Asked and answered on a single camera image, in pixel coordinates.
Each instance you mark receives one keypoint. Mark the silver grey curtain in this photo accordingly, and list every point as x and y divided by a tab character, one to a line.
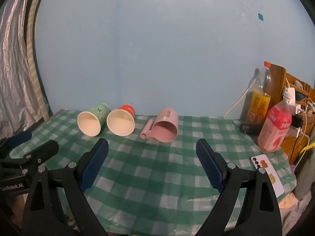
13	66

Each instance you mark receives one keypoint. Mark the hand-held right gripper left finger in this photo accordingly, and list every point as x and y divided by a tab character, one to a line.
94	164

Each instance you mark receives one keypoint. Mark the wooden headboard shelf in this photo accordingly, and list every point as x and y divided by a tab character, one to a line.
278	78

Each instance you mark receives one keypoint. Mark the green checkered tablecloth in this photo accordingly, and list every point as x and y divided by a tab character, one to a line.
152	177

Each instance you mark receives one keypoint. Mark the black cylindrical object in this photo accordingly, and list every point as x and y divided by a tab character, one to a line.
249	128

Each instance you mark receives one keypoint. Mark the grey bedding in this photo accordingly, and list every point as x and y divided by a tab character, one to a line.
305	184

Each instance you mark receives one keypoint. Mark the teal wall sticker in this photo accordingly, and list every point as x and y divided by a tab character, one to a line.
260	16

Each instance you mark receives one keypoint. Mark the pink drink bottle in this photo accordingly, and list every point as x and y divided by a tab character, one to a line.
274	127

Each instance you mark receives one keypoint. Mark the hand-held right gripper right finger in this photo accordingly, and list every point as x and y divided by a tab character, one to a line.
209	163

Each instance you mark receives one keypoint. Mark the striped fabric band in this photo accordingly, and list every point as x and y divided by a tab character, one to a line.
30	54

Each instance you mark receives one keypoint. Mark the green paper cup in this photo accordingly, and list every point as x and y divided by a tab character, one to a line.
89	124

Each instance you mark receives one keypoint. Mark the red paper cup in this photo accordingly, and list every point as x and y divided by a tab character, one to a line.
120	124

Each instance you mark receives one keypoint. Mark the black power adapter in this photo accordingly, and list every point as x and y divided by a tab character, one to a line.
298	120

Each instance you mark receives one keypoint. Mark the orange drink bottle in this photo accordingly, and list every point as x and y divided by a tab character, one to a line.
259	100

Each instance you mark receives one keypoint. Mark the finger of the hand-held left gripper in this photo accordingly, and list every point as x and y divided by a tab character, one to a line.
45	151
21	137

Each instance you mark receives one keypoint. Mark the white power adapter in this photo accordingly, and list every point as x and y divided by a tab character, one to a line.
291	100

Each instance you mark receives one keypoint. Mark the white smartphone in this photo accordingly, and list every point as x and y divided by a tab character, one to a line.
273	177

